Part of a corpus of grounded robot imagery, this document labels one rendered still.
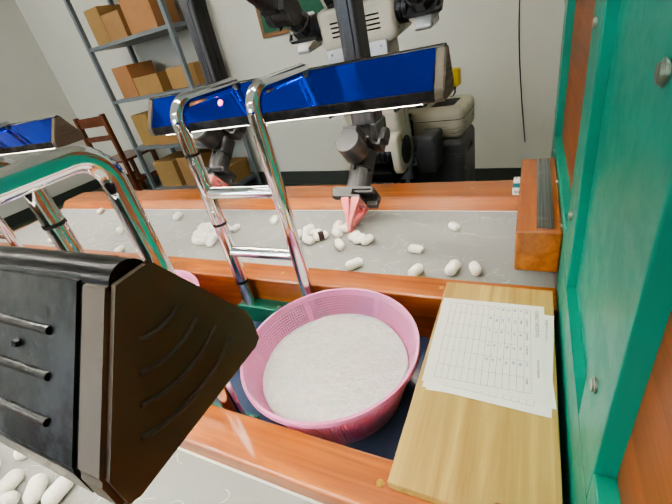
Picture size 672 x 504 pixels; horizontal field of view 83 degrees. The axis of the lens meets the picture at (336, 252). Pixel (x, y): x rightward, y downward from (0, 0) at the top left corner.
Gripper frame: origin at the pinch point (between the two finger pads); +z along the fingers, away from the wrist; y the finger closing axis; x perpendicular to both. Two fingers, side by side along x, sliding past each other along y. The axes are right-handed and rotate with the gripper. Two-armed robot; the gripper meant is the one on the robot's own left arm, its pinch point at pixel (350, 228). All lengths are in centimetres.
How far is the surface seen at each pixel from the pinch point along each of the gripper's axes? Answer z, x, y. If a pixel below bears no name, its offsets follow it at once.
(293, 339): 26.8, -18.0, 2.3
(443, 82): -11.8, -29.8, 24.6
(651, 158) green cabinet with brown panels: 16, -55, 41
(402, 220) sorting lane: -5.3, 7.5, 9.6
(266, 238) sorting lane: 3.5, 0.3, -23.1
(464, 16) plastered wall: -175, 108, -5
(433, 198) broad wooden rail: -12.5, 10.6, 15.5
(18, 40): -224, 67, -470
